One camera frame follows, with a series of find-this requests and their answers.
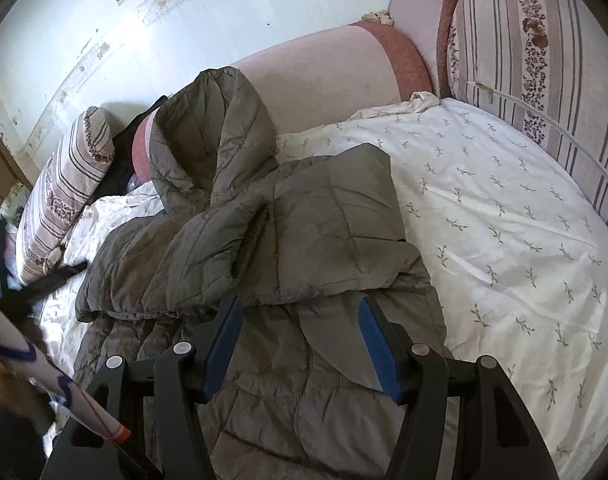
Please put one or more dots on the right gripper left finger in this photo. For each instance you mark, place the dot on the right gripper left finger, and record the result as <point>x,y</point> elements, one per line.
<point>157,401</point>

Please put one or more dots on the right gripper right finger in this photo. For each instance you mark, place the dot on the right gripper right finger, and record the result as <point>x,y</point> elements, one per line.
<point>497,436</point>

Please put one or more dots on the olive quilted hooded jacket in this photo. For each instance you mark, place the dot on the olive quilted hooded jacket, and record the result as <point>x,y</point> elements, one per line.
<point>300,243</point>

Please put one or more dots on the black garment behind pillows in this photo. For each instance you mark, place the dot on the black garment behind pillows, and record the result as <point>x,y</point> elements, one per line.
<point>115,181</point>

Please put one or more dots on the small striped floral pillow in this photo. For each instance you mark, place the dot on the small striped floral pillow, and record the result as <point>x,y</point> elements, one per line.
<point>61,191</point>

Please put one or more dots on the white leaf-print bed sheet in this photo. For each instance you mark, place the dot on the white leaf-print bed sheet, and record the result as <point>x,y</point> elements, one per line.
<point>516,253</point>

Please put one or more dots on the large striped floral cushion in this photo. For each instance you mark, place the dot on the large striped floral cushion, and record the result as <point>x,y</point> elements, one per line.
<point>542,67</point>

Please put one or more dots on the pink bolster with red ends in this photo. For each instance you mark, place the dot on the pink bolster with red ends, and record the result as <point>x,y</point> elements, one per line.
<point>328,76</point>

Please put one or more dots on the pink red-edged square cushion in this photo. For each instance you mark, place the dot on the pink red-edged square cushion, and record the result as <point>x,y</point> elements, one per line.
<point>427,24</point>

